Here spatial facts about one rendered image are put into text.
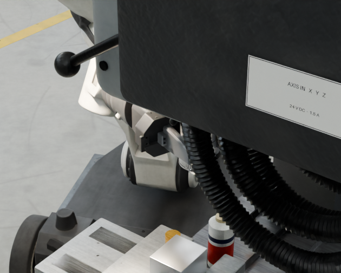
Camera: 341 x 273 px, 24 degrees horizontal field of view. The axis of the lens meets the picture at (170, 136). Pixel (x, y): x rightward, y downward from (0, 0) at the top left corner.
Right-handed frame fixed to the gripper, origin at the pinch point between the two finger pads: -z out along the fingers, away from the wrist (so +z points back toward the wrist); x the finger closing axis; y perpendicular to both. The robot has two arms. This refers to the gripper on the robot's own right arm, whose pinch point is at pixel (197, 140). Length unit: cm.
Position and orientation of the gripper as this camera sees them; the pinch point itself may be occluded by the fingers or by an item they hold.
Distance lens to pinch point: 99.1
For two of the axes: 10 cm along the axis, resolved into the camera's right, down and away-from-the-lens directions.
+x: 8.5, -2.7, 4.5
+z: -5.3, -4.5, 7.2
